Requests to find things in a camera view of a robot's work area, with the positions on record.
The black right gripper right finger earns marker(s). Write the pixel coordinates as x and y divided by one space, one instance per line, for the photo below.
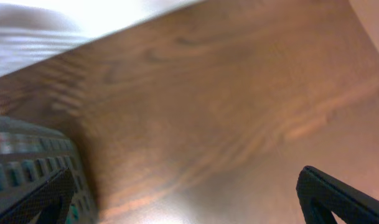
323 197

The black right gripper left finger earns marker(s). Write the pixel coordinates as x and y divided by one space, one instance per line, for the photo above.
45 200

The grey plastic lattice basket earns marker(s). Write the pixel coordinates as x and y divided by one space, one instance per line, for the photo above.
29 152

